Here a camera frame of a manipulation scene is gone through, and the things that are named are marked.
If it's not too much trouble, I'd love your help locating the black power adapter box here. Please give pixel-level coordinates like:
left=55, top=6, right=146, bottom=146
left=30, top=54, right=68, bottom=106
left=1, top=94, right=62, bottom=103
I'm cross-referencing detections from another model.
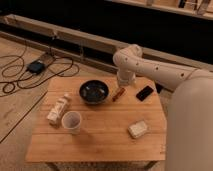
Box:
left=27, top=61, right=45, bottom=74

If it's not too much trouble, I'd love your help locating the wooden table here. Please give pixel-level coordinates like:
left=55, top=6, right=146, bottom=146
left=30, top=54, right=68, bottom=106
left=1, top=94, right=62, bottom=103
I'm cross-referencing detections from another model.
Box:
left=26, top=77, right=166, bottom=162

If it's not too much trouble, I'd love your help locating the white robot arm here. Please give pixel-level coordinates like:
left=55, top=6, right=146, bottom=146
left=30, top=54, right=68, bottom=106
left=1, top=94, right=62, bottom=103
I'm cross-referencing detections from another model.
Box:
left=113, top=44, right=213, bottom=171

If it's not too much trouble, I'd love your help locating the dark ceramic bowl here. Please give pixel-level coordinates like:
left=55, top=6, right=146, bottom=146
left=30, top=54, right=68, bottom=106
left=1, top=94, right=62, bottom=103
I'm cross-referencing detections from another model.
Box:
left=79, top=80, right=109, bottom=105

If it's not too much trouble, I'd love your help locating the black smartphone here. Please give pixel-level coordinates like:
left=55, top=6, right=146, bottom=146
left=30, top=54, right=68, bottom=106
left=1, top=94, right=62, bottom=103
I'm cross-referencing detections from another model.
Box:
left=136, top=86, right=153, bottom=101

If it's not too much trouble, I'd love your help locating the long wooden beam frame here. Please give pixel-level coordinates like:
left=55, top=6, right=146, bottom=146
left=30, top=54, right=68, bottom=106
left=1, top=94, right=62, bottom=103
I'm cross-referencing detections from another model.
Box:
left=0, top=14, right=213, bottom=71

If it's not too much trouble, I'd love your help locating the white sponge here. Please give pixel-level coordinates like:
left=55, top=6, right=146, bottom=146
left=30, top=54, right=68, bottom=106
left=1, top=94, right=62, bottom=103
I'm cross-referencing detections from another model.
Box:
left=128, top=120, right=148, bottom=139

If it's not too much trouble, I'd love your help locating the white plastic bottle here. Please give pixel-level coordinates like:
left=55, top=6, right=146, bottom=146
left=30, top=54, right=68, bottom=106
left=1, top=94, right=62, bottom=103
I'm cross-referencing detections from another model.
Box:
left=46, top=93, right=71, bottom=125

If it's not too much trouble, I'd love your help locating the translucent plastic cup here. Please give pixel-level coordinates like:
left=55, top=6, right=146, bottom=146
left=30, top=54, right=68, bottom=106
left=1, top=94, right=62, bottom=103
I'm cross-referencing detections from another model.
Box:
left=61, top=111, right=82, bottom=134

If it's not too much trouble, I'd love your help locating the small brown stick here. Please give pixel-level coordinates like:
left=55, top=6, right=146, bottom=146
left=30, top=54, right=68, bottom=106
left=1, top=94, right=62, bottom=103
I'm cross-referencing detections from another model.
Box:
left=112, top=87, right=125, bottom=102

